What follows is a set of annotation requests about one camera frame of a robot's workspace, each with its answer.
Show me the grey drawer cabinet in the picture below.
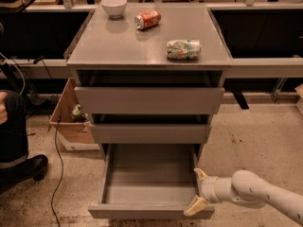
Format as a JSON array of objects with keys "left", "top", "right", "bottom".
[{"left": 66, "top": 2, "right": 234, "bottom": 163}]

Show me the green bottle in box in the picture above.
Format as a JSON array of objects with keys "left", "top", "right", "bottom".
[{"left": 71, "top": 104, "right": 86, "bottom": 122}]

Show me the grey top drawer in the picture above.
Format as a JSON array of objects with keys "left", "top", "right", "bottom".
[{"left": 75, "top": 70, "right": 224, "bottom": 115}]

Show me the white ceramic bowl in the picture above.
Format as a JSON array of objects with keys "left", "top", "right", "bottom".
[{"left": 100, "top": 0, "right": 127, "bottom": 18}]

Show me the person hand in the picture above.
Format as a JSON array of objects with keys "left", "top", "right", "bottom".
[{"left": 0, "top": 92, "right": 8, "bottom": 124}]

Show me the cardboard box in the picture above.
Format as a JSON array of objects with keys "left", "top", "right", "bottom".
[{"left": 49, "top": 78, "right": 98, "bottom": 150}]

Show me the black floor cable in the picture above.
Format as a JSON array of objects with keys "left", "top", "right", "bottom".
[{"left": 50, "top": 116, "right": 65, "bottom": 227}]

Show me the grey middle drawer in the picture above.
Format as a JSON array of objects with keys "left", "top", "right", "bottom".
[{"left": 91, "top": 114, "right": 211, "bottom": 144}]

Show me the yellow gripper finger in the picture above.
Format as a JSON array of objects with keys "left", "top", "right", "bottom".
[
  {"left": 194, "top": 167, "right": 208, "bottom": 182},
  {"left": 184, "top": 196, "right": 208, "bottom": 217}
]

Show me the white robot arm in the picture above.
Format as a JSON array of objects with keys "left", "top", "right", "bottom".
[{"left": 184, "top": 168, "right": 303, "bottom": 225}]

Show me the grey bottom drawer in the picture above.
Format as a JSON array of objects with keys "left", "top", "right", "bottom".
[{"left": 87, "top": 143, "right": 216, "bottom": 220}]

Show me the grey drawer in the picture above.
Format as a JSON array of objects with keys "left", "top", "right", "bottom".
[
  {"left": 87, "top": 143, "right": 216, "bottom": 220},
  {"left": 91, "top": 114, "right": 211, "bottom": 144},
  {"left": 75, "top": 70, "right": 224, "bottom": 115}
]

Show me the orange soda can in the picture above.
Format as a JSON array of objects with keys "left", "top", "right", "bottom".
[{"left": 134, "top": 9, "right": 161, "bottom": 30}]

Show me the black shoe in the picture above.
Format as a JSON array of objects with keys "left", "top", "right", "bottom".
[{"left": 0, "top": 154, "right": 48, "bottom": 194}]

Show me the green white soda can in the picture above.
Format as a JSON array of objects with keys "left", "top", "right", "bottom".
[{"left": 166, "top": 40, "right": 201, "bottom": 60}]

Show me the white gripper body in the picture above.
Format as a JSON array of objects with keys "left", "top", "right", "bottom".
[{"left": 200, "top": 176, "right": 233, "bottom": 203}]

